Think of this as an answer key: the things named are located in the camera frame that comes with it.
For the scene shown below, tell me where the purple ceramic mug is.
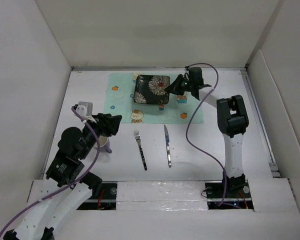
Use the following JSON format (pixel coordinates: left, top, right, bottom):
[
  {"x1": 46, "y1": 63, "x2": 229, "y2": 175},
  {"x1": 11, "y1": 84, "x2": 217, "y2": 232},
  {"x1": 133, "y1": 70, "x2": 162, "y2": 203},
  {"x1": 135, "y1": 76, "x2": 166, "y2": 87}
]
[{"x1": 98, "y1": 136, "x2": 112, "y2": 154}]

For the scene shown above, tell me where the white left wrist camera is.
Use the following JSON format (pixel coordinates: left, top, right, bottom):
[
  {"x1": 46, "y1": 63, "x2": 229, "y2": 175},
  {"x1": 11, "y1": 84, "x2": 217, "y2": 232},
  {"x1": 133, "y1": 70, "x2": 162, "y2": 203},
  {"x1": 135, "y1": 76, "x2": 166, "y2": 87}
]
[{"x1": 72, "y1": 101, "x2": 95, "y2": 122}]

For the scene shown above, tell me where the steel knife patterned handle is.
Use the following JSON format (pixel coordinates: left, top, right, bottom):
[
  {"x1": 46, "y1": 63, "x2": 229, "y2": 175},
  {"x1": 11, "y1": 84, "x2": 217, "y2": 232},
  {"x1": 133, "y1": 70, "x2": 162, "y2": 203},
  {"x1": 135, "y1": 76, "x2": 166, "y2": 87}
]
[{"x1": 163, "y1": 124, "x2": 172, "y2": 168}]

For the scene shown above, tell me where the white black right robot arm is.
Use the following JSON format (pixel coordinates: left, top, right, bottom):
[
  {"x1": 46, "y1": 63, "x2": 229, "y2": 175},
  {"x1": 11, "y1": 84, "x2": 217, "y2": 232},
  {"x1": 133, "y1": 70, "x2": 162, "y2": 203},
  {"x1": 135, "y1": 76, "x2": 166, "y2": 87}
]
[{"x1": 165, "y1": 63, "x2": 249, "y2": 197}]

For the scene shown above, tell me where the dark floral rectangular plate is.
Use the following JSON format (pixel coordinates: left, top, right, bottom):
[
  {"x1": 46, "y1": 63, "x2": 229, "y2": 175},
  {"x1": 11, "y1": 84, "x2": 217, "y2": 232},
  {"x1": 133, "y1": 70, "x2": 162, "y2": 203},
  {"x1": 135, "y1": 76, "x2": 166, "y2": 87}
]
[{"x1": 133, "y1": 74, "x2": 171, "y2": 105}]

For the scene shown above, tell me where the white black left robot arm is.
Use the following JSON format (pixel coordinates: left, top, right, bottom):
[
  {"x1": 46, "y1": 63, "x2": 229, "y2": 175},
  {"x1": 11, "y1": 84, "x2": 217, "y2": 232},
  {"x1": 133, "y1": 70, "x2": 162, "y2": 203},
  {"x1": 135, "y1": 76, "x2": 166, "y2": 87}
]
[{"x1": 0, "y1": 113, "x2": 122, "y2": 240}]

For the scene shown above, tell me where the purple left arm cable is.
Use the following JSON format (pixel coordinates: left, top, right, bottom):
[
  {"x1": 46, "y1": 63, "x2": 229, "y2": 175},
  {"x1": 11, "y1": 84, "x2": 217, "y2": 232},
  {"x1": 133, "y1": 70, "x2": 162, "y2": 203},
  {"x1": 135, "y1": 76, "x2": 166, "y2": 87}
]
[{"x1": 0, "y1": 107, "x2": 101, "y2": 240}]

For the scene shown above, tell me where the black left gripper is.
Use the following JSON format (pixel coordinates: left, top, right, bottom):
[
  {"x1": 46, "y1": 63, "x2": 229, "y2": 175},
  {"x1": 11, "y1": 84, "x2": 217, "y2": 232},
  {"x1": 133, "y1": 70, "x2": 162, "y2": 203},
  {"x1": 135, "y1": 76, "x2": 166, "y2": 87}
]
[{"x1": 79, "y1": 112, "x2": 122, "y2": 159}]

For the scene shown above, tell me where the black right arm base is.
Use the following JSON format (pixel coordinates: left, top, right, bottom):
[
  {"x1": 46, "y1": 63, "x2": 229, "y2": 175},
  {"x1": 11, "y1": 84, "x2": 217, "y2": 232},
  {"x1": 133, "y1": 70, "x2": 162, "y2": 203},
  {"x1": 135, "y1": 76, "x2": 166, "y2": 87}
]
[{"x1": 201, "y1": 174, "x2": 254, "y2": 210}]

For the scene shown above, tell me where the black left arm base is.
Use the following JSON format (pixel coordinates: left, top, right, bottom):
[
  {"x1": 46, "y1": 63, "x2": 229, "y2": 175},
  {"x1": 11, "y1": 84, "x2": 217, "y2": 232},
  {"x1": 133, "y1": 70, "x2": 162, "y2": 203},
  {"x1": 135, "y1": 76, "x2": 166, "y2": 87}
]
[{"x1": 77, "y1": 181, "x2": 118, "y2": 211}]

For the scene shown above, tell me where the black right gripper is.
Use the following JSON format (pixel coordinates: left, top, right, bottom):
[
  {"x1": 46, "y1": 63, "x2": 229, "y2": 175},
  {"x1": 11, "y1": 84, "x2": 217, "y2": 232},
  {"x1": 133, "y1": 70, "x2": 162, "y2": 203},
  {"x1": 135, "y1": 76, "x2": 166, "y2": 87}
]
[{"x1": 164, "y1": 73, "x2": 194, "y2": 96}]

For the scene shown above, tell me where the steel fork patterned handle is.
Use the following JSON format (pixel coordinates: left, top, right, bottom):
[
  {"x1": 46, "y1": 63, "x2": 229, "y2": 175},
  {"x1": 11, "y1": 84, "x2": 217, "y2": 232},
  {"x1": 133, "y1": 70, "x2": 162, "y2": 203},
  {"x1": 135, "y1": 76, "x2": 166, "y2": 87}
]
[{"x1": 134, "y1": 130, "x2": 148, "y2": 171}]

